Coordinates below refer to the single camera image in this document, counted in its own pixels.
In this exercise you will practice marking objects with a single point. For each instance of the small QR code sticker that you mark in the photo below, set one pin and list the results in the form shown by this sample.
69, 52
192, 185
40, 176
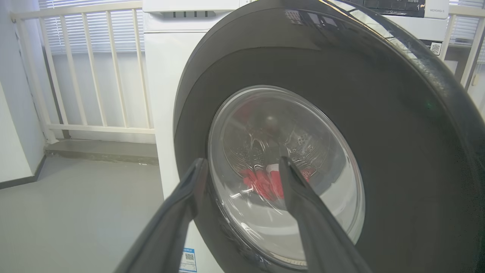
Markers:
436, 48

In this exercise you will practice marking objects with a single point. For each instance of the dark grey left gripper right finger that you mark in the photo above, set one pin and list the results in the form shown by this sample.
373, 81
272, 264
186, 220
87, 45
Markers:
318, 235

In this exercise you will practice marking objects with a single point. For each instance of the white window blinds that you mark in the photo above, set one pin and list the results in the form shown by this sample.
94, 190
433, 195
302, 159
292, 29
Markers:
77, 38

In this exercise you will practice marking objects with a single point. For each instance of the blue white energy label sticker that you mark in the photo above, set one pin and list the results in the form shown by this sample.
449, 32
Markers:
188, 259

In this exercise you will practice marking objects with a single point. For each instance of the white washing machine body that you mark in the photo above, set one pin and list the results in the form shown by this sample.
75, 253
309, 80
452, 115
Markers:
166, 76

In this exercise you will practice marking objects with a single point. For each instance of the red and white garment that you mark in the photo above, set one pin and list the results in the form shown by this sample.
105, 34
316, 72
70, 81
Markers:
261, 185

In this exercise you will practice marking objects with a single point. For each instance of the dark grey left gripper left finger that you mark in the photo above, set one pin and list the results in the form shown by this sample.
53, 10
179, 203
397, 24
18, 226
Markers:
166, 235

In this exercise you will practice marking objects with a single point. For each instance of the dark round washing machine door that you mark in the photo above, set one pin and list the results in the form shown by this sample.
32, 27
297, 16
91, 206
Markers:
398, 151

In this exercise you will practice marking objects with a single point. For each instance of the black washer control panel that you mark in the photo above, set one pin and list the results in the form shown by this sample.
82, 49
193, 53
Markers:
398, 5

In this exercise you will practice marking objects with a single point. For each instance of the white slatted railing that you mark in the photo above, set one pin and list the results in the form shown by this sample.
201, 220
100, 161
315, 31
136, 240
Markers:
94, 129

